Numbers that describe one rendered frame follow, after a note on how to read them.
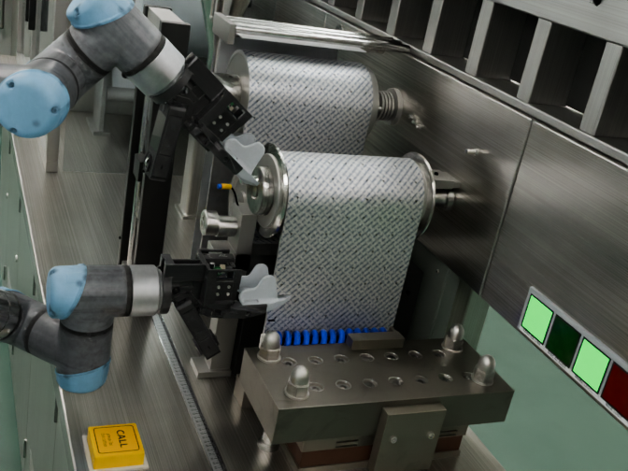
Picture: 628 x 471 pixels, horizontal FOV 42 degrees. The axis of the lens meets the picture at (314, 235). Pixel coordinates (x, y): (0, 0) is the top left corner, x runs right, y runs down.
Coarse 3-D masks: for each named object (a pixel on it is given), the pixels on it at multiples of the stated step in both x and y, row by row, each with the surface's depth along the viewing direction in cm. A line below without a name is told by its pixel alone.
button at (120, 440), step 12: (96, 432) 118; (108, 432) 119; (120, 432) 119; (132, 432) 120; (96, 444) 116; (108, 444) 116; (120, 444) 117; (132, 444) 117; (96, 456) 113; (108, 456) 114; (120, 456) 115; (132, 456) 115; (96, 468) 114
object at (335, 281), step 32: (288, 256) 127; (320, 256) 129; (352, 256) 131; (384, 256) 134; (288, 288) 129; (320, 288) 132; (352, 288) 134; (384, 288) 136; (288, 320) 132; (320, 320) 134; (352, 320) 137; (384, 320) 139
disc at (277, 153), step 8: (272, 144) 126; (264, 152) 128; (272, 152) 126; (280, 152) 123; (280, 160) 122; (280, 168) 122; (280, 176) 122; (280, 184) 122; (280, 192) 122; (280, 200) 122; (280, 208) 122; (280, 216) 122; (256, 224) 132; (272, 224) 125; (280, 224) 123; (264, 232) 128; (272, 232) 125
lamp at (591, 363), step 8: (584, 344) 110; (584, 352) 110; (592, 352) 108; (600, 352) 107; (584, 360) 110; (592, 360) 108; (600, 360) 107; (608, 360) 106; (576, 368) 111; (584, 368) 110; (592, 368) 108; (600, 368) 107; (584, 376) 109; (592, 376) 108; (600, 376) 107; (592, 384) 108
